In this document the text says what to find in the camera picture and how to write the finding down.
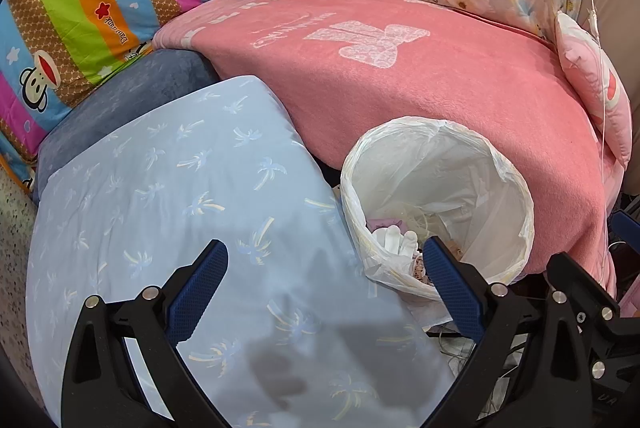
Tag pink blanket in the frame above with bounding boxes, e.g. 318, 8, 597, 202
151, 0, 623, 299

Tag beige curtain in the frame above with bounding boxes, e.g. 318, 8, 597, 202
585, 0, 640, 119

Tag white glove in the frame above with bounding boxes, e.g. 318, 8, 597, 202
372, 225, 421, 260

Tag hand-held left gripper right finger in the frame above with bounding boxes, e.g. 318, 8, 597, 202
422, 235, 596, 428

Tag trash bin with white liner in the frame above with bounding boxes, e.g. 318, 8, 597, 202
340, 115, 536, 324

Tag pink quilted cover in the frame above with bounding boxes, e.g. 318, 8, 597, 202
617, 278, 640, 309

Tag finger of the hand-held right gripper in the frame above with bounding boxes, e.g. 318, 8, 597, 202
545, 252, 640, 336
612, 211, 640, 250

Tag striped monkey print sheet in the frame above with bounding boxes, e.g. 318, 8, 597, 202
0, 0, 238, 189

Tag blue-grey cushion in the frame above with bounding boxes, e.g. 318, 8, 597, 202
32, 50, 221, 204

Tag light blue palm print pillow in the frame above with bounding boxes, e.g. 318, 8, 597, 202
25, 76, 463, 428

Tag tangled thin cables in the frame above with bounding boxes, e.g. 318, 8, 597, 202
435, 328, 521, 414

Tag pink printed pillow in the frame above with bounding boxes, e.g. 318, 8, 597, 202
555, 11, 633, 171

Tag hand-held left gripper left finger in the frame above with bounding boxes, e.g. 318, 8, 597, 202
61, 238, 230, 428

